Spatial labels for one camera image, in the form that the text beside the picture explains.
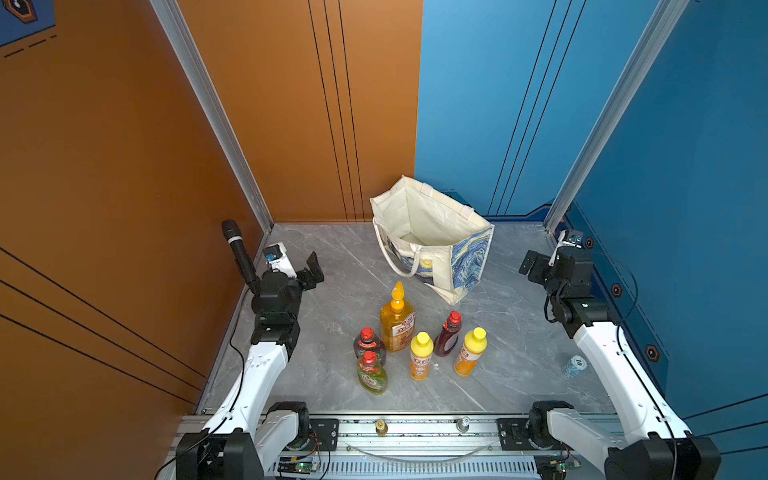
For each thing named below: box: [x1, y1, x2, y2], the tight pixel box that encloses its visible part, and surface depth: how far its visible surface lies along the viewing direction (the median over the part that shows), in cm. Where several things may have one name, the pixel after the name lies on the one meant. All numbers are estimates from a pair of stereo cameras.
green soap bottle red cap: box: [357, 350, 388, 395], surface depth 72 cm
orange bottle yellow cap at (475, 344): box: [454, 327, 488, 376], surface depth 70 cm
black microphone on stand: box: [222, 219, 261, 296], surface depth 84 cm
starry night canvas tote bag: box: [369, 175, 495, 306], surface depth 93 cm
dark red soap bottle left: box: [353, 326, 386, 365], surface depth 74 cm
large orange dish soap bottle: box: [380, 281, 417, 353], surface depth 76 cm
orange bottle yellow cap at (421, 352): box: [410, 332, 434, 381], surface depth 69 cm
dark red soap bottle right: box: [433, 310, 463, 357], surface depth 77 cm
